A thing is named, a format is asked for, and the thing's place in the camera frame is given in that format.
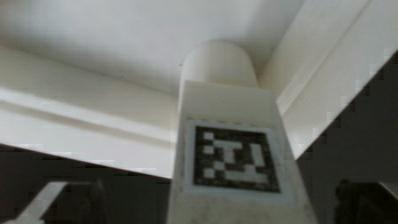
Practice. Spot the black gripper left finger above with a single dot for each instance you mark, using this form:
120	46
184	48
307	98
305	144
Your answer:
65	204

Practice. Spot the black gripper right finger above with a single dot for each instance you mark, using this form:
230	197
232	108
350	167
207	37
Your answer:
366	203

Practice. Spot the white leg with marker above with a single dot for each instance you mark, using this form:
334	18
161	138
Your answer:
236	182

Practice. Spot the white square tabletop panel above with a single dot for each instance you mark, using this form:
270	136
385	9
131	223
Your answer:
90	57

